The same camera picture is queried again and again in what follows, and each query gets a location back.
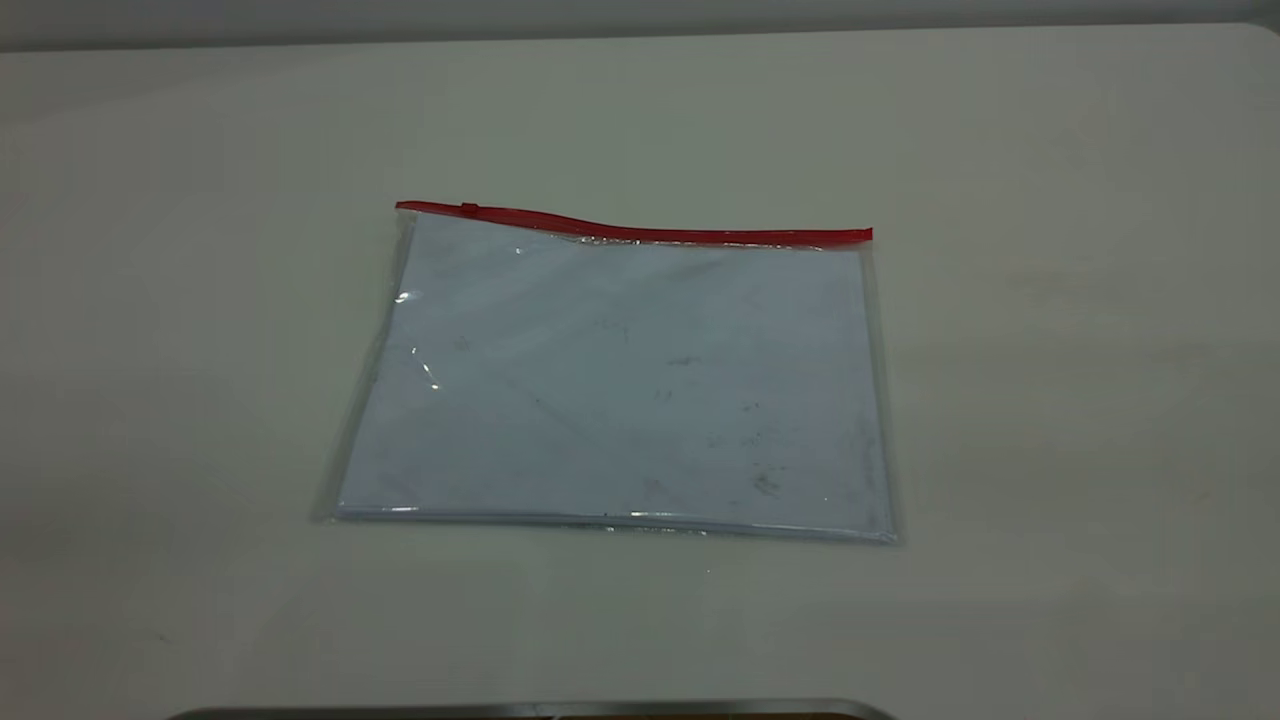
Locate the clear plastic bag red zipper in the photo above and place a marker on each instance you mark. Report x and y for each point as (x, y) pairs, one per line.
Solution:
(620, 237)

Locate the grey metal bar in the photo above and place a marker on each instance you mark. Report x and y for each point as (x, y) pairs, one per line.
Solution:
(500, 711)

